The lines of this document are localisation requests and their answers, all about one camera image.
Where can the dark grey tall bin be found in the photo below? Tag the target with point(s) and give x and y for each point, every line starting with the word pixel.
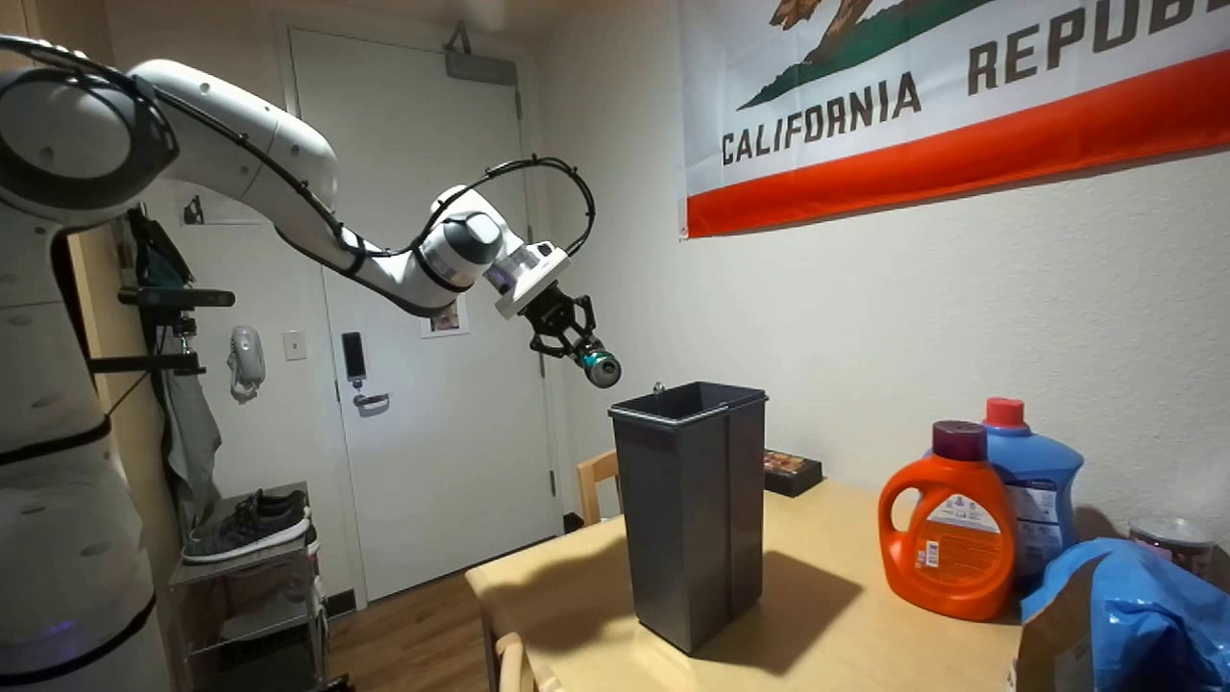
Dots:
pixel 685 512

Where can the grey door closer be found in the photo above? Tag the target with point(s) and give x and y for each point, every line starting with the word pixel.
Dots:
pixel 483 61

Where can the grey shoe rack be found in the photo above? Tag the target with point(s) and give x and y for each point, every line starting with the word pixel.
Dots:
pixel 244 617

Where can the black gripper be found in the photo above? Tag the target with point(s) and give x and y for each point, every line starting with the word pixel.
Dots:
pixel 561 319

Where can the grey sneakers pair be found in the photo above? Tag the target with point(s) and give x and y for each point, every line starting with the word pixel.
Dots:
pixel 250 525

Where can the California Republic flag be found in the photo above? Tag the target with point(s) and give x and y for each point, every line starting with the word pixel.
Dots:
pixel 961 139

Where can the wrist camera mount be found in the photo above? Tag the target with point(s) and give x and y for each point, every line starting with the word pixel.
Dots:
pixel 525 275

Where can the white wall light switch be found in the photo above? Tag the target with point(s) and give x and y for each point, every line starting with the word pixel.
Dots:
pixel 294 346

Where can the dark hanging jacket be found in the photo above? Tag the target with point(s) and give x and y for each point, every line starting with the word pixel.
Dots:
pixel 192 435

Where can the blue detergent bottle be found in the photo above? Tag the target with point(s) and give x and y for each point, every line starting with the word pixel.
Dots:
pixel 1043 484

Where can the blue plastic bag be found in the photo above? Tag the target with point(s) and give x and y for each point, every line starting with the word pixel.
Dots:
pixel 1140 617

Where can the wooden chair with curved back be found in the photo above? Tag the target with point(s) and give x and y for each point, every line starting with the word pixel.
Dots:
pixel 597 483
pixel 511 661

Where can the orange detergent bottle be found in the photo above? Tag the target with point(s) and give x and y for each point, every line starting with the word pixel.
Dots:
pixel 948 538

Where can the dark drink can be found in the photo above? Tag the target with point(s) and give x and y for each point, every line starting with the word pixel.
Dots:
pixel 601 371

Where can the white room door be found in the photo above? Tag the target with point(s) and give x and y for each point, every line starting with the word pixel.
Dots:
pixel 437 435

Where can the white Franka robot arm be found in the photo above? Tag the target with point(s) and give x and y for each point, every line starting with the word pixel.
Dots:
pixel 232 139

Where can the flat black printed box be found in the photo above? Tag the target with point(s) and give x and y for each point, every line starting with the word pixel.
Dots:
pixel 794 469

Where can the white wall handset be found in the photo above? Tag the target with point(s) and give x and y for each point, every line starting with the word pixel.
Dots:
pixel 244 361

